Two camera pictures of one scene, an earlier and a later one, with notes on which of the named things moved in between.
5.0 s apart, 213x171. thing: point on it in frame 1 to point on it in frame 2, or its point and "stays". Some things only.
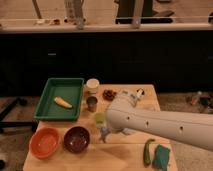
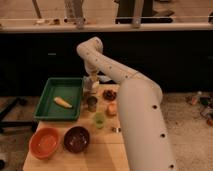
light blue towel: x=104 y=131 to x=103 y=78
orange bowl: x=44 y=143 stays
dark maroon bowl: x=76 y=139 stays
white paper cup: x=92 y=85 stays
